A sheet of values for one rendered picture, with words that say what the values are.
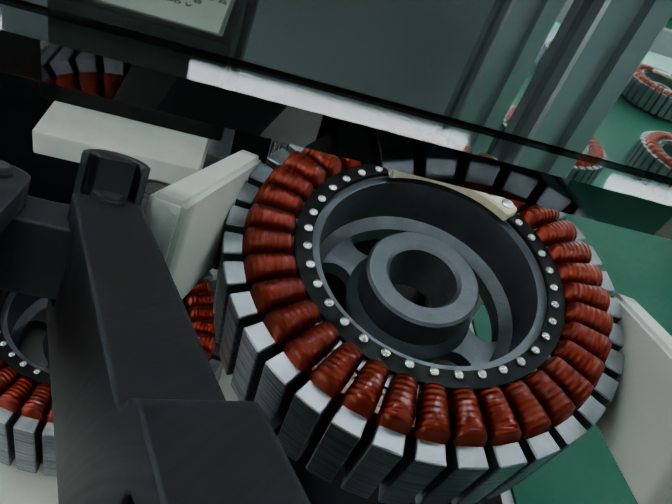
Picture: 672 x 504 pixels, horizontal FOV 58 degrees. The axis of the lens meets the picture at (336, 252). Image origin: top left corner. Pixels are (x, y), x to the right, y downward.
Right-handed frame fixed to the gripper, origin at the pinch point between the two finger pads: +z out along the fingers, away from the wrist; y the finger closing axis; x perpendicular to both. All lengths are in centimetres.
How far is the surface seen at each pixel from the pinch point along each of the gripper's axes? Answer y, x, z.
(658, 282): 23.9, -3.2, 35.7
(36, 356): -13.0, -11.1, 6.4
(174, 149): -9.7, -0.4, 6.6
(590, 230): 18.1, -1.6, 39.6
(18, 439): -10.4, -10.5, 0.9
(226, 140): -10.9, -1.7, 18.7
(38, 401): -10.2, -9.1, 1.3
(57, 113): -14.2, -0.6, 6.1
